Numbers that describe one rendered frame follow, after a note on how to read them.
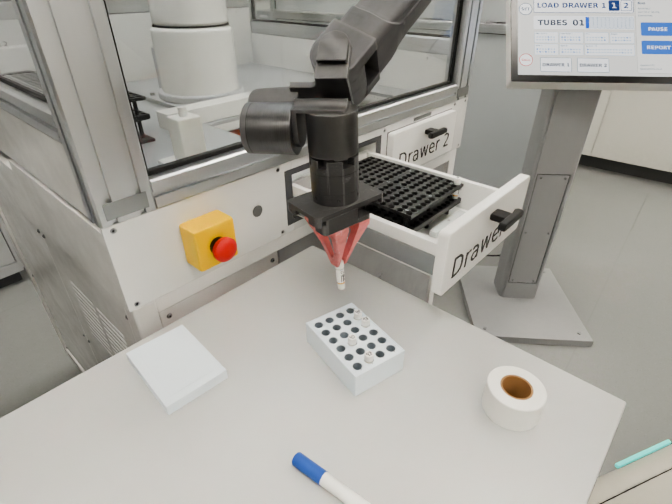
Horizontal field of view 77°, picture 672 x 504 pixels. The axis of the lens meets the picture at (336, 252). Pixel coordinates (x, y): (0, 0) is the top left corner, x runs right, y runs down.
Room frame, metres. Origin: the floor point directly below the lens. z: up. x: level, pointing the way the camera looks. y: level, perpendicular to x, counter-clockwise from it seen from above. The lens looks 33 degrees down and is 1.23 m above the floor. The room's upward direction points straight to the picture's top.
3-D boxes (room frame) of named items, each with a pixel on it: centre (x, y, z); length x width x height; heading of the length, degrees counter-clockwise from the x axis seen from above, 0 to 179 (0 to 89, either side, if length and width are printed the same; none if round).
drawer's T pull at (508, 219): (0.60, -0.27, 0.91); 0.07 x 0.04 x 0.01; 138
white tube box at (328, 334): (0.44, -0.02, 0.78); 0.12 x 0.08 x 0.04; 34
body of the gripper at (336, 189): (0.47, 0.00, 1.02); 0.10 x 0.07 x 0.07; 128
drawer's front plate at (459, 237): (0.62, -0.25, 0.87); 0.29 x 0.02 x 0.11; 138
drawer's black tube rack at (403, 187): (0.75, -0.10, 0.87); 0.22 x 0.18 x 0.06; 48
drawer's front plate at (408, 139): (1.07, -0.22, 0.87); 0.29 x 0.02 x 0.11; 138
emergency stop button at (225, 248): (0.56, 0.17, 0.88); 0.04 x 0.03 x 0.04; 138
